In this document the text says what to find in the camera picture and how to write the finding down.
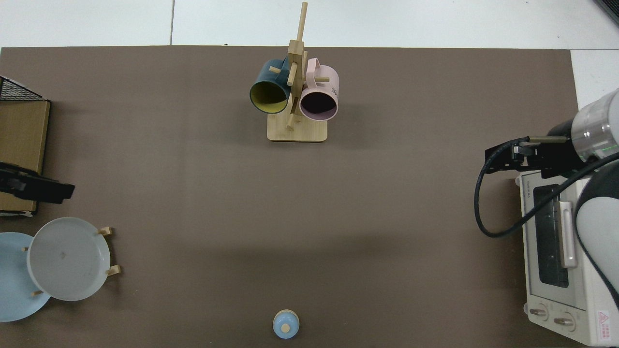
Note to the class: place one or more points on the grey plate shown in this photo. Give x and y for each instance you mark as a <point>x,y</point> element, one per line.
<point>67,258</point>

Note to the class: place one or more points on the small blue round thing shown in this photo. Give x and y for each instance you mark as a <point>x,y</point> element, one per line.
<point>286,325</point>

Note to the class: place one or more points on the brown table cloth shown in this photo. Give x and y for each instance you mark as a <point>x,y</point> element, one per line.
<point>217,203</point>

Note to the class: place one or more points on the wooden cup stand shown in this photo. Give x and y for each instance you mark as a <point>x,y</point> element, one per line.
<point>297,131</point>

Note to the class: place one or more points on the pink mug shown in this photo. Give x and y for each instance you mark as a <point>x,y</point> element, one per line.
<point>319,99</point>

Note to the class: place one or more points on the dark blue mug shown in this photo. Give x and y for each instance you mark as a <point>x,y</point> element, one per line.
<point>268,92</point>

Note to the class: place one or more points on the pale toaster oven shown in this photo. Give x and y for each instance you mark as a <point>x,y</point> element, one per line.
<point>551,251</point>

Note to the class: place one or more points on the wooden plate rack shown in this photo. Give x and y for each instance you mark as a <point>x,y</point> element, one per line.
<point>114,270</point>

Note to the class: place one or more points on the light blue plate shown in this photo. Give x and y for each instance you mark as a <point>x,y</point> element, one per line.
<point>14,290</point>

